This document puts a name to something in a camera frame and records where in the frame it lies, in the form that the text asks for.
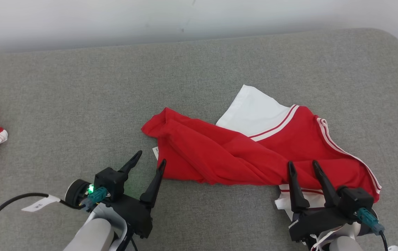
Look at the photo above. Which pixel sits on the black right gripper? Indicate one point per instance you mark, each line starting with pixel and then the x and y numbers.
pixel 317 221

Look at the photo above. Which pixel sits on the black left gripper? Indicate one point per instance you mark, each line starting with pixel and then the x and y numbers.
pixel 137 216

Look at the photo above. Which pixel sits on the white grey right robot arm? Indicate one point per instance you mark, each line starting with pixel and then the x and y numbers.
pixel 345 244

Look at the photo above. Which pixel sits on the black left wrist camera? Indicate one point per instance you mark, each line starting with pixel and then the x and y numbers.
pixel 110 181

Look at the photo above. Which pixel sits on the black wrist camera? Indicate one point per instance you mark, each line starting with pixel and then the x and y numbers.
pixel 110 181
pixel 355 202

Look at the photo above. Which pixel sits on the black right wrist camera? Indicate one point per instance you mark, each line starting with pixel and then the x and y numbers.
pixel 355 202

